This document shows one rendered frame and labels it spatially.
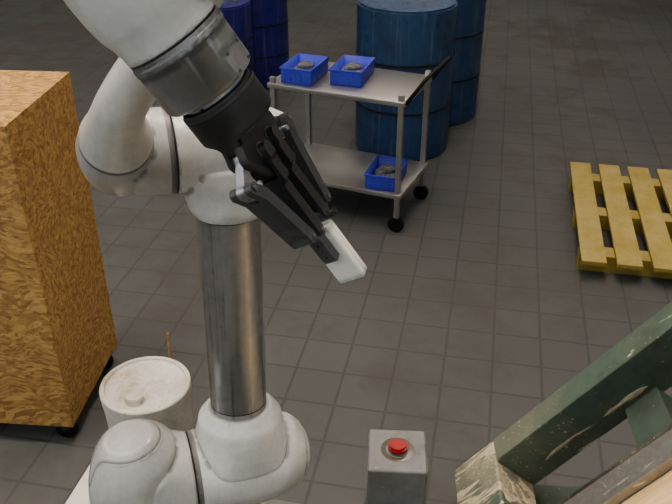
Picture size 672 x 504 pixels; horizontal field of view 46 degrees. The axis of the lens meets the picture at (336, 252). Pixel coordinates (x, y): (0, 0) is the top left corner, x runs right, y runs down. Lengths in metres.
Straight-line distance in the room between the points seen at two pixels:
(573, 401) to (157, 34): 1.18
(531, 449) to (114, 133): 1.07
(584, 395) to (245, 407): 0.65
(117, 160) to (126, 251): 3.19
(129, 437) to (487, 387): 2.09
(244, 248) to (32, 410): 1.94
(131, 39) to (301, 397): 2.64
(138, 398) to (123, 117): 1.79
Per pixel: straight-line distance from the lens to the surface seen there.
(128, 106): 0.97
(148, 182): 1.17
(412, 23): 4.84
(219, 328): 1.33
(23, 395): 3.07
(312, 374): 3.31
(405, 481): 1.65
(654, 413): 1.60
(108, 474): 1.44
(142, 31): 0.66
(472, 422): 3.14
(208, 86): 0.67
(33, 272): 2.72
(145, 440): 1.43
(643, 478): 1.44
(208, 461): 1.46
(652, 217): 4.54
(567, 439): 1.69
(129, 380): 2.81
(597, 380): 1.61
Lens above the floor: 2.10
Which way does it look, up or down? 31 degrees down
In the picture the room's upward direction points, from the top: straight up
